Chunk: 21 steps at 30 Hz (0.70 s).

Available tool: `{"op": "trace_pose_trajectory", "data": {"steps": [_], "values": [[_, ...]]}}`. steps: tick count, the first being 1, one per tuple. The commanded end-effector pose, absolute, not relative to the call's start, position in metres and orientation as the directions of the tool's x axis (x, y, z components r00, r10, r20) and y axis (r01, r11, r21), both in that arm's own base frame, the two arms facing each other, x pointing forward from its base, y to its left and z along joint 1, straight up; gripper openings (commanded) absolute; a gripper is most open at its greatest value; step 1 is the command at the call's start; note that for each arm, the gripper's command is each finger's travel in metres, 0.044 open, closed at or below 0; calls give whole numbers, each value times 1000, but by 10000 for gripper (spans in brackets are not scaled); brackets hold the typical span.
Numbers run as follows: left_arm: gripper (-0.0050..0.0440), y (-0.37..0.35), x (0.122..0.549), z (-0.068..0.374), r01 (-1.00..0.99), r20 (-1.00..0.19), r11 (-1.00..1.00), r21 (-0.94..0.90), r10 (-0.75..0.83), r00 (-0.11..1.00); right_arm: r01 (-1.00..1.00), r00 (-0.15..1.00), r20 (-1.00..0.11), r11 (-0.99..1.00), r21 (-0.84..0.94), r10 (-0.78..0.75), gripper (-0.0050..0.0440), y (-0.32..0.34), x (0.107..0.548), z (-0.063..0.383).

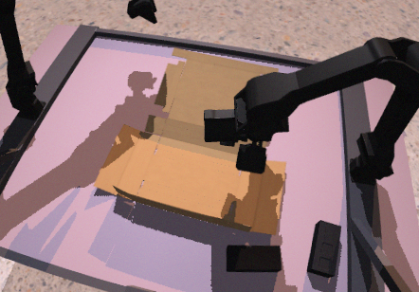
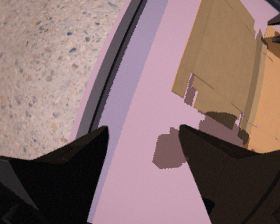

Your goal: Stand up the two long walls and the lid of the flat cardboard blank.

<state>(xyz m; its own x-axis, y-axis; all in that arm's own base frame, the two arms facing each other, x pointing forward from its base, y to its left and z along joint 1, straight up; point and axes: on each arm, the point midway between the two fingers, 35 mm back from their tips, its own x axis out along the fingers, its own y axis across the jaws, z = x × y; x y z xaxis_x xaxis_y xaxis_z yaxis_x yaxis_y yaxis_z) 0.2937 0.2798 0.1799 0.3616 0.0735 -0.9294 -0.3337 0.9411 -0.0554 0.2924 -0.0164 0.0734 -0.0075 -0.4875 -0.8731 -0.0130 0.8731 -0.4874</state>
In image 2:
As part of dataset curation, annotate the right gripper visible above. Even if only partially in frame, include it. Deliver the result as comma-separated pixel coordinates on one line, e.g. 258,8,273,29
267,13,280,44

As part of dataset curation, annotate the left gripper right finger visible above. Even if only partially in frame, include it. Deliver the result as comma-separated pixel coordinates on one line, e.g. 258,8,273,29
178,124,280,224

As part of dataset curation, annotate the brown cardboard blank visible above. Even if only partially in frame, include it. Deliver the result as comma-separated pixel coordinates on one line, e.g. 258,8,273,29
171,0,280,153

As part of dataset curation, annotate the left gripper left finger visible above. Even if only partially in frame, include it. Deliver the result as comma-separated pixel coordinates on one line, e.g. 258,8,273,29
0,126,109,224

